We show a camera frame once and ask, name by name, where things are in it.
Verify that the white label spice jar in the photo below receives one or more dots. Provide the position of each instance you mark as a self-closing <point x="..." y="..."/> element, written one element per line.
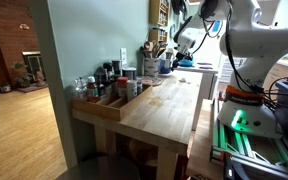
<point x="132" y="90"/>

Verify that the white refrigerator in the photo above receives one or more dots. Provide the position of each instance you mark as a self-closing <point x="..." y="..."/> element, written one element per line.
<point x="210" y="50"/>

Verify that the small wall ornament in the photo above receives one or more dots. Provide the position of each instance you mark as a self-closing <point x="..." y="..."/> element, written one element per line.
<point x="24" y="26"/>

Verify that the colourful patterned trivet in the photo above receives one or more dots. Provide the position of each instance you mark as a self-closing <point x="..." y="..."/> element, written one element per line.
<point x="150" y="81"/>

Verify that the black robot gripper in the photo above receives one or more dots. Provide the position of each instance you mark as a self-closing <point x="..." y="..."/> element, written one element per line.
<point x="182" y="53"/>

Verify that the small black container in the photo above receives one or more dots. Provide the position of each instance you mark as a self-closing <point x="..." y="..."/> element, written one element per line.
<point x="129" y="74"/>

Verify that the metal ladle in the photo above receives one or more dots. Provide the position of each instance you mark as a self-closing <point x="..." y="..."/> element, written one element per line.
<point x="163" y="48"/>

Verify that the wooden spatula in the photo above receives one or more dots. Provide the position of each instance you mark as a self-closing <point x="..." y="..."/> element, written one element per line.
<point x="156" y="49"/>

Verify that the wooden bowl under table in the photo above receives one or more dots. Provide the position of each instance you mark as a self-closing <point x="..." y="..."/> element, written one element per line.
<point x="142" y="153"/>

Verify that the small brown figurine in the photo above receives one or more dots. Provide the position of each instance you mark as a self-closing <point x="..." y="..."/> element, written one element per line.
<point x="41" y="79"/>

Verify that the wooden spice tray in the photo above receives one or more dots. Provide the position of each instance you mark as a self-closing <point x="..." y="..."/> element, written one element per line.
<point x="112" y="108"/>

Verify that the small glass spice jar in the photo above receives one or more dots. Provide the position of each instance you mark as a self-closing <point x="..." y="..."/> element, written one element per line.
<point x="139" y="88"/>

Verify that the white red patterned utensil crock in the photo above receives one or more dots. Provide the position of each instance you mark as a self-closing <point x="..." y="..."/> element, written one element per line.
<point x="151" y="67"/>

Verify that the black grinder with silver band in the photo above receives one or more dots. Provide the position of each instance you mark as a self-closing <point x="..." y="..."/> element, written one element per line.
<point x="117" y="67"/>

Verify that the black pepper grinder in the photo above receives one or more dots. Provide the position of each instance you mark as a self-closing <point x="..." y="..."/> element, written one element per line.
<point x="108" y="68"/>

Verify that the light wood drawer cabinet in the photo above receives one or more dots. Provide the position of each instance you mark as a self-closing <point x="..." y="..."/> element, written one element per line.
<point x="280" y="71"/>

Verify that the white wall outlet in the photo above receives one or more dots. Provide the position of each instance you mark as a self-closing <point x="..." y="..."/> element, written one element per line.
<point x="123" y="56"/>

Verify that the dark fireplace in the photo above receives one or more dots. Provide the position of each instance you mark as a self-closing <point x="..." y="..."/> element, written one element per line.
<point x="33" y="65"/>

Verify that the small white pot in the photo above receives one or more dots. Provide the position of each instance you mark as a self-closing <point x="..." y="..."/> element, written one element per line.
<point x="5" y="87"/>

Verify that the dark glass bottle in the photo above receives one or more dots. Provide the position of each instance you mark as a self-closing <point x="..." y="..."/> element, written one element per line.
<point x="101" y="85"/>

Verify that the green potted plant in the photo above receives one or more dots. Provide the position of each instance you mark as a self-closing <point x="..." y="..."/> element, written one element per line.
<point x="22" y="75"/>

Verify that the red sauce bottle white cap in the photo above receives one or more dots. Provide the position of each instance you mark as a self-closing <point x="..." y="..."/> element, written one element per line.
<point x="92" y="89"/>

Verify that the aluminium rail frame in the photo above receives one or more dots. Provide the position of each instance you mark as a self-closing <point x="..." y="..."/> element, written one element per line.
<point x="244" y="146"/>

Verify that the red cap spice jar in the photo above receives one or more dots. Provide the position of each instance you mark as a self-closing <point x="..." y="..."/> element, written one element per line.
<point x="122" y="86"/>

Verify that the wooden spoon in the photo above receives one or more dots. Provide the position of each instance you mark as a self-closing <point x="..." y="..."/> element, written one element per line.
<point x="148" y="46"/>

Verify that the blue kettle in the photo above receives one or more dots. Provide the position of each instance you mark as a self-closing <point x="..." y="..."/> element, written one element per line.
<point x="187" y="62"/>

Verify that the wooden robot platform board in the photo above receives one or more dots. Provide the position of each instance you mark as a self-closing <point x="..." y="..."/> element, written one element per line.
<point x="200" y="143"/>

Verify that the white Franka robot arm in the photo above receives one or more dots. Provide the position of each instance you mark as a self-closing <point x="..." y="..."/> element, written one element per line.
<point x="257" y="50"/>

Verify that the clear glass bottle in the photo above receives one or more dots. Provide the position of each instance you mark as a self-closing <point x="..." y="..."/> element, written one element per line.
<point x="80" y="88"/>

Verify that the wooden wall spice rack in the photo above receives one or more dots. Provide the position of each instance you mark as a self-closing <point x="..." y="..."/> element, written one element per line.
<point x="159" y="15"/>

